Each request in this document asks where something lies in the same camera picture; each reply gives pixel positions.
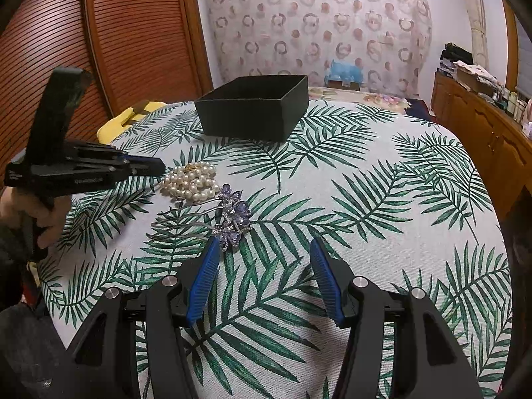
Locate patterned white cloth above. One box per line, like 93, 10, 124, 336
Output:
453, 60, 499, 86

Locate green leaf print tablecloth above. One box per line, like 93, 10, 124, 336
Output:
37, 99, 514, 399

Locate yellow plush toy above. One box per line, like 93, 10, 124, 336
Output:
97, 100, 168, 149

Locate grey window blind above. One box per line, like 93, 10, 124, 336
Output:
515, 19, 532, 94

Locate ring pattern curtain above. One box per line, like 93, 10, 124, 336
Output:
195, 0, 434, 99

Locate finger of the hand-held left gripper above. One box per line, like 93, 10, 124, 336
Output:
62, 142, 130, 164
74, 158, 166, 178

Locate white wrapped air conditioner pipe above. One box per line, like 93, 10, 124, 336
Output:
459, 0, 489, 66

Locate blue bag on box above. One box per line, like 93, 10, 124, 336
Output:
324, 59, 365, 84

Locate white pearl necklace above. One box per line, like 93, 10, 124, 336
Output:
159, 164, 220, 205

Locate dark folded clothes pile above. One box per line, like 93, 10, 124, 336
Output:
441, 42, 475, 72

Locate black box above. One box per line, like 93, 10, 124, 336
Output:
195, 75, 309, 143

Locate floral bed blanket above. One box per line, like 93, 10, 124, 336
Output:
308, 86, 411, 114

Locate wooden sideboard cabinet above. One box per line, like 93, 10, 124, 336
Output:
430, 70, 532, 219

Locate purple flower hair comb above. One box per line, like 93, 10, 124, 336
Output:
150, 184, 252, 252

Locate brown louvered wooden wardrobe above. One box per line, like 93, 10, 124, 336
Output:
0, 0, 213, 186

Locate dark blue blanket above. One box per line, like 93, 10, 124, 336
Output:
405, 97, 437, 123

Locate brown cardboard box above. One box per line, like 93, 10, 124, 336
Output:
456, 68, 495, 95

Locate person's left hand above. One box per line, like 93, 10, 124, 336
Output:
0, 186, 72, 251

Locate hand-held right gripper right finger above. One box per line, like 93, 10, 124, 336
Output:
310, 236, 485, 399

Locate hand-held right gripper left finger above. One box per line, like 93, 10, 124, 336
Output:
66, 236, 221, 399

